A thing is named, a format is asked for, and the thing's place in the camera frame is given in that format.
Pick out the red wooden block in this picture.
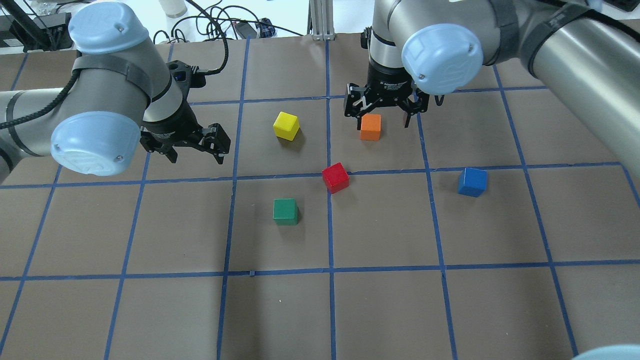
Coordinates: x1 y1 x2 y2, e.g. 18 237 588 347
321 162 350 194

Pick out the aluminium frame post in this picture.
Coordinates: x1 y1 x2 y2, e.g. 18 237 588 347
307 0 336 41

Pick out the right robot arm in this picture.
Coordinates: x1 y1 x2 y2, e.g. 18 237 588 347
343 0 640 176

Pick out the yellow wooden block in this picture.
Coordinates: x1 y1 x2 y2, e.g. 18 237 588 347
272 111 300 142

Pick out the orange wooden block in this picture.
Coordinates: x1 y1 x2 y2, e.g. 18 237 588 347
359 114 382 141

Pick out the blue wooden block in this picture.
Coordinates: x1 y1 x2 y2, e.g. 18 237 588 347
457 167 489 198

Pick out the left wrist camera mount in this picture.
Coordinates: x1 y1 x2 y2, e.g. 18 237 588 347
166 60 207 101

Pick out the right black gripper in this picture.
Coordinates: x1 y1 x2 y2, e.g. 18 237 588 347
343 63 430 130

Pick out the black braided cable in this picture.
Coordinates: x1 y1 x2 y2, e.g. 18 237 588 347
0 0 231 131

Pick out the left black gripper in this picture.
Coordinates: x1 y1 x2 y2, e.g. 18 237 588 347
139 102 232 166

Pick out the green wooden block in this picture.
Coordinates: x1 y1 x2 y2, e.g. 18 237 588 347
272 198 299 226

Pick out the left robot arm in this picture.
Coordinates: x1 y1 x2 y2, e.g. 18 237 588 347
0 1 231 181

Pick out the black power adapter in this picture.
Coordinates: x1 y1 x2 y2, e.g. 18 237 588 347
233 21 259 39

